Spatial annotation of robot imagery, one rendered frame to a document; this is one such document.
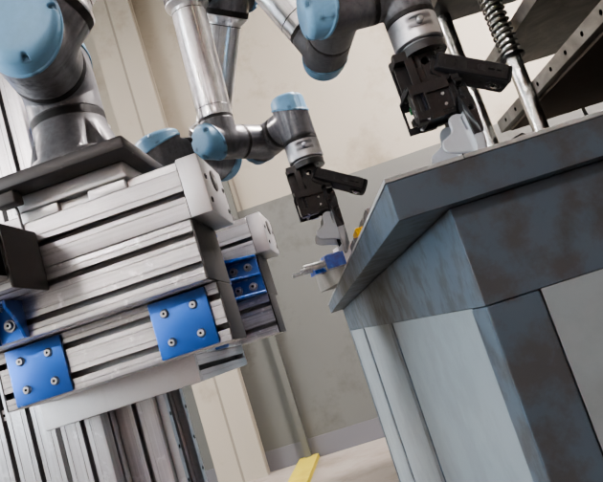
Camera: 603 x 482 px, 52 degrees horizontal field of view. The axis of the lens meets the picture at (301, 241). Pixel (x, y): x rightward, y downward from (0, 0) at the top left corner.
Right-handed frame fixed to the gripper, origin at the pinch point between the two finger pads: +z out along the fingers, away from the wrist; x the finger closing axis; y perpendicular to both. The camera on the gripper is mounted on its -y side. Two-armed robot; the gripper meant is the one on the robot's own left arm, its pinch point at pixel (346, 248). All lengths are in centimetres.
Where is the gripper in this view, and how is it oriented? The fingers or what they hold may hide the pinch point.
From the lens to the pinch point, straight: 128.2
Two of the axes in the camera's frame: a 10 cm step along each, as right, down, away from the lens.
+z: 3.0, 9.4, -1.5
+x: 0.3, -1.7, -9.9
